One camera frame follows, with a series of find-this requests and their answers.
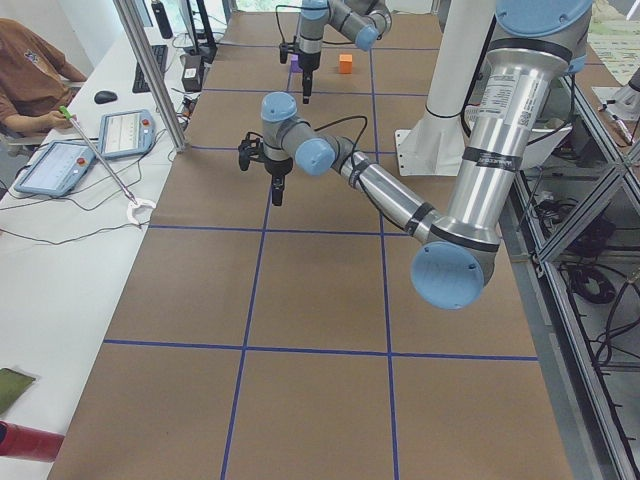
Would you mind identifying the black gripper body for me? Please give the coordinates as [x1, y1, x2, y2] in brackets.
[298, 51, 320, 77]
[264, 158, 293, 183]

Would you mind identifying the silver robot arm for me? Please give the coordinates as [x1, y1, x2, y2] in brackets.
[294, 0, 392, 104]
[257, 1, 592, 310]

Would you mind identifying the purple foam block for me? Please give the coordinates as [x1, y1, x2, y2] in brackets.
[290, 54, 302, 73]

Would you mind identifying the orange foam block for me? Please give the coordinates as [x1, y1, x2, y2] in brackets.
[338, 53, 353, 75]

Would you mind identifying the reacher grabber stick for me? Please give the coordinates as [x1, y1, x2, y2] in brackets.
[59, 106, 156, 228]

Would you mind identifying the far teach pendant tablet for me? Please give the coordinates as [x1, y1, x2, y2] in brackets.
[98, 109, 155, 160]

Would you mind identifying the teach pendant tablet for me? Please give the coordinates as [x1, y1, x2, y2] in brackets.
[14, 141, 95, 197]
[98, 109, 155, 160]

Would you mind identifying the black keyboard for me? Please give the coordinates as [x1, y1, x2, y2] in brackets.
[132, 44, 169, 95]

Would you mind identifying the black computer mouse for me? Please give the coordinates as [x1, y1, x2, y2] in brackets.
[94, 90, 118, 105]

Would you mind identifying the near teach pendant tablet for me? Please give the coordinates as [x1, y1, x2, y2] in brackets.
[14, 141, 95, 197]

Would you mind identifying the white plastic chair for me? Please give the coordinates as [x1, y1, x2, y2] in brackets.
[520, 123, 573, 170]

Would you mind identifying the person in brown shirt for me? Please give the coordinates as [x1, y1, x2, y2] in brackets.
[1, 18, 87, 136]

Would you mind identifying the green bean bag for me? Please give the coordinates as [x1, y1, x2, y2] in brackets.
[0, 368, 36, 414]

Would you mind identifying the red cylinder bottle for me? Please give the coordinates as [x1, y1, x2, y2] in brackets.
[1, 421, 65, 462]

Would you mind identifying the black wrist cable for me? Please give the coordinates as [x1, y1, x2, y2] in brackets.
[274, 3, 303, 51]

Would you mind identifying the aluminium frame post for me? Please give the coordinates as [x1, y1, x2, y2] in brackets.
[113, 0, 186, 153]

